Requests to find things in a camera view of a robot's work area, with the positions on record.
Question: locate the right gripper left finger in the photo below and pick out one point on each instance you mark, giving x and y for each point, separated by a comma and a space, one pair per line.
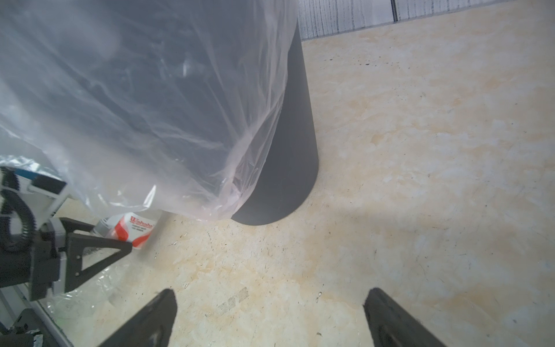
151, 326

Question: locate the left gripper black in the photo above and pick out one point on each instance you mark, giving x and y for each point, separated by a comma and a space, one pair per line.
64, 255

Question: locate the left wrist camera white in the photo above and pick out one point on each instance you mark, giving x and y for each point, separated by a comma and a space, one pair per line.
43, 196

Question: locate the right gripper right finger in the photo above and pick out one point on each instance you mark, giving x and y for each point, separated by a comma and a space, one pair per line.
391, 325

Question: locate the clear plastic bin liner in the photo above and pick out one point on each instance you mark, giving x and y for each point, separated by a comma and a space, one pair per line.
137, 105

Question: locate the dark grey trash bin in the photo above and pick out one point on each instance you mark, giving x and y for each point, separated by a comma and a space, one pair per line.
291, 168

